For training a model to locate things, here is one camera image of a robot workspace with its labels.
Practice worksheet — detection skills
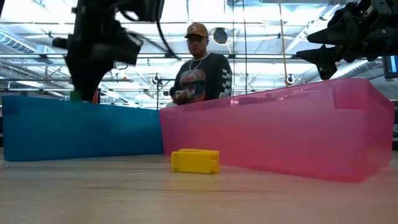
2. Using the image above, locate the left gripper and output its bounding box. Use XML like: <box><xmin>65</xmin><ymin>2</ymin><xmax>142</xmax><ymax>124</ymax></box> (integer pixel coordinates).
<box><xmin>52</xmin><ymin>0</ymin><xmax>116</xmax><ymax>102</ymax></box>

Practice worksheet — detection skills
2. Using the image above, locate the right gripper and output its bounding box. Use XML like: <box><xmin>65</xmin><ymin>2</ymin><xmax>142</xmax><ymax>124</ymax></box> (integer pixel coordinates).
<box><xmin>296</xmin><ymin>11</ymin><xmax>398</xmax><ymax>80</ymax></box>

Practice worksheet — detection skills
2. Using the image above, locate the yellow toy block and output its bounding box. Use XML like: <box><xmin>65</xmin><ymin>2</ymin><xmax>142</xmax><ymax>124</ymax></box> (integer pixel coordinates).
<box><xmin>170</xmin><ymin>148</ymin><xmax>221</xmax><ymax>175</ymax></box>

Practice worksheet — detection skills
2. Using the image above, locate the blue plastic bin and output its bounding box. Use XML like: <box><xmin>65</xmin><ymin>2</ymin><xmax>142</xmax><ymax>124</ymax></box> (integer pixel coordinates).
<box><xmin>1</xmin><ymin>95</ymin><xmax>165</xmax><ymax>162</ymax></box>

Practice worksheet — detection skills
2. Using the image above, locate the large monitor screen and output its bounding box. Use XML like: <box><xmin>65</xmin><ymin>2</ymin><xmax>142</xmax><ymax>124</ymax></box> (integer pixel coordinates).
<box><xmin>382</xmin><ymin>55</ymin><xmax>398</xmax><ymax>79</ymax></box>

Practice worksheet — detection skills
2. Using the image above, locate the pink translucent plastic bin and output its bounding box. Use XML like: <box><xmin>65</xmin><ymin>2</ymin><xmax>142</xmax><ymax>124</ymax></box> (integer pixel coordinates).
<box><xmin>159</xmin><ymin>77</ymin><xmax>396</xmax><ymax>184</ymax></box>

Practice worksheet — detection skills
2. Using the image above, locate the person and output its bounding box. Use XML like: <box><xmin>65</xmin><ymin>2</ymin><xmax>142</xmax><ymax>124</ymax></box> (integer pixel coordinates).
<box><xmin>169</xmin><ymin>22</ymin><xmax>234</xmax><ymax>106</ymax></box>

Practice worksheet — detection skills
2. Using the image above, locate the yellow hanging cord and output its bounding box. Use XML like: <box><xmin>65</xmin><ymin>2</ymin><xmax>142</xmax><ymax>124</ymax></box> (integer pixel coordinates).
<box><xmin>278</xmin><ymin>0</ymin><xmax>289</xmax><ymax>88</ymax></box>

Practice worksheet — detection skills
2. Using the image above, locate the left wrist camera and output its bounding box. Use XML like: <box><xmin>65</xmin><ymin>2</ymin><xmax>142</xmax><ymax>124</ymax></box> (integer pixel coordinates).
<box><xmin>104</xmin><ymin>20</ymin><xmax>144</xmax><ymax>66</ymax></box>

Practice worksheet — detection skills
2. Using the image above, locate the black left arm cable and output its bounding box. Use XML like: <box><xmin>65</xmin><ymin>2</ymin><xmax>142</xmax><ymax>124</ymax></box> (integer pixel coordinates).
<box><xmin>118</xmin><ymin>0</ymin><xmax>182</xmax><ymax>62</ymax></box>

